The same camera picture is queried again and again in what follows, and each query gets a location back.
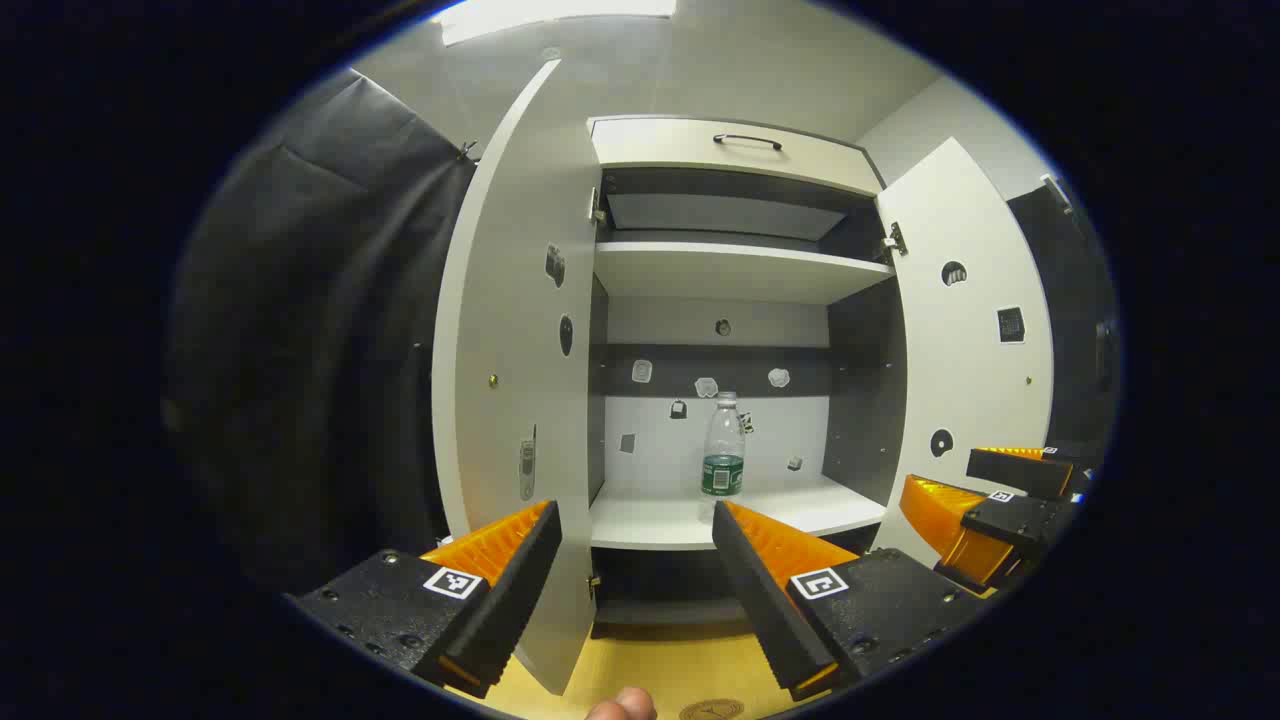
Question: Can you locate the black backdrop cloth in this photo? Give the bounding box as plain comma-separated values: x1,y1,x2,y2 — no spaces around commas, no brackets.
165,65,1119,591

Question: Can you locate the white cabinet door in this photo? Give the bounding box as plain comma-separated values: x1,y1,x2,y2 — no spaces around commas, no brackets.
868,137,1056,571
432,58,601,696

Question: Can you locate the clear plastic bottle green label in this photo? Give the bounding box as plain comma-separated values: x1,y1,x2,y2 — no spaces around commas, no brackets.
700,391,748,523

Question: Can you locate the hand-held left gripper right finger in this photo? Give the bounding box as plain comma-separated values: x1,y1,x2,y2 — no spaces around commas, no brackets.
712,498,993,703

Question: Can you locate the white cabinet shelf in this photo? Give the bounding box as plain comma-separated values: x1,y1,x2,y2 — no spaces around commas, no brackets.
590,475,888,551
595,240,894,306

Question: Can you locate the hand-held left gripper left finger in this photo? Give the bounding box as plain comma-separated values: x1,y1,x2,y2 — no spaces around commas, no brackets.
285,498,563,699

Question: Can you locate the white grey cabinet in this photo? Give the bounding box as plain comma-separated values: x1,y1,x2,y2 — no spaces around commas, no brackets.
585,115,909,641

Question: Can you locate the white cabinet drawer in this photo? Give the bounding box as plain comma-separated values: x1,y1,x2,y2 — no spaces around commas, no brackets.
588,115,886,198

